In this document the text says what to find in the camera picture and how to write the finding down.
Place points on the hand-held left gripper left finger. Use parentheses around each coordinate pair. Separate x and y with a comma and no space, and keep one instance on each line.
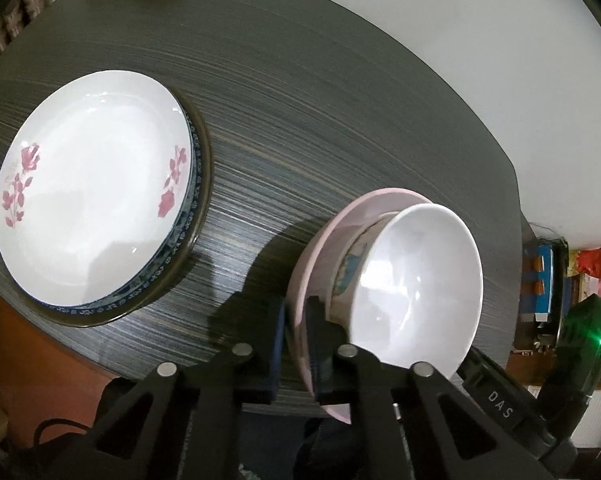
(275,360)

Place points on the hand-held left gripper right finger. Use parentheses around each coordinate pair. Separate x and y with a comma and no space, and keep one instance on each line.
(320,360)

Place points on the large pink bowl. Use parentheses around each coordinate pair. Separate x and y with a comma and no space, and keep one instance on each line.
(305,280)

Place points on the small white and blue bowl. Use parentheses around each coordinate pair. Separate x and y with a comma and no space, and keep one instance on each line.
(420,285)

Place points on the large blue patterned plate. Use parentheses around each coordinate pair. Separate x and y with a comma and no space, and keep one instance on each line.
(198,180)

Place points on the white plate with pink flowers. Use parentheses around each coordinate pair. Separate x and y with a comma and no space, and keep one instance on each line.
(95,185)

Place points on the dark wooden side cabinet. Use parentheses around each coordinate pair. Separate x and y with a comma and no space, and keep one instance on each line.
(562,280)

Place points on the person's dark trousers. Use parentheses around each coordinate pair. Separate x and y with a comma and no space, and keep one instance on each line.
(300,445)

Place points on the red packet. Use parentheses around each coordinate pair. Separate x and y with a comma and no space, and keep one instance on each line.
(587,260)

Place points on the blue box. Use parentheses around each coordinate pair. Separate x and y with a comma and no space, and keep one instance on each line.
(542,260)

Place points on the beige patterned curtain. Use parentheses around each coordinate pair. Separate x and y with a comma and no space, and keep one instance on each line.
(10,25)

